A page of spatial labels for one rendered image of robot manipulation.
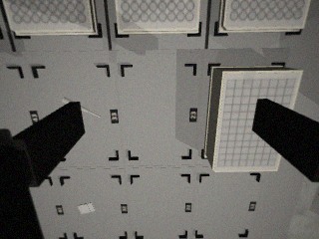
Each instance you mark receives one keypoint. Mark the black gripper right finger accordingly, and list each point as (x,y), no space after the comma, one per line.
(291,134)

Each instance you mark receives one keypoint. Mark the grey deck plate with bay grid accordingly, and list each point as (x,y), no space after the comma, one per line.
(279,190)

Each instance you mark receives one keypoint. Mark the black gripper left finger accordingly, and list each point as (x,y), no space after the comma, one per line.
(40,148)

